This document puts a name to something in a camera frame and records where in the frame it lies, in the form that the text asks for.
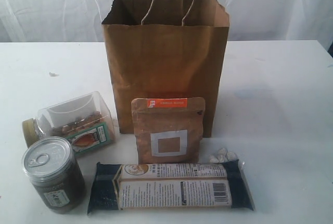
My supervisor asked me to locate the brown kraft pouch orange label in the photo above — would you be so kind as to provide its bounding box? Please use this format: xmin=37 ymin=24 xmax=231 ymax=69
xmin=131 ymin=97 xmax=206 ymax=164

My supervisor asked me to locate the white garlic clove cluster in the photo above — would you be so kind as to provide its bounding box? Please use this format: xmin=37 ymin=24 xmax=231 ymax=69
xmin=209 ymin=147 xmax=238 ymax=164

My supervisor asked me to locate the small clear plastic scrap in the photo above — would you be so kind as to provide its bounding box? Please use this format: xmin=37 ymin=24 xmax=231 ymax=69
xmin=49 ymin=72 xmax=59 ymax=77

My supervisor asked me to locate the clear nut jar yellow lid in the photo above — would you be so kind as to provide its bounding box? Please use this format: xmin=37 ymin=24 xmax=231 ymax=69
xmin=22 ymin=91 xmax=116 ymax=156

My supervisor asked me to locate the long dark noodle package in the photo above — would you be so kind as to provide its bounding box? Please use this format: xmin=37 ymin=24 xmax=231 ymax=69
xmin=87 ymin=160 xmax=254 ymax=213

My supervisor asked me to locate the brown paper bag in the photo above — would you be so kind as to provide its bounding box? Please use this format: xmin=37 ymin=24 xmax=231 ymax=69
xmin=101 ymin=0 xmax=230 ymax=138

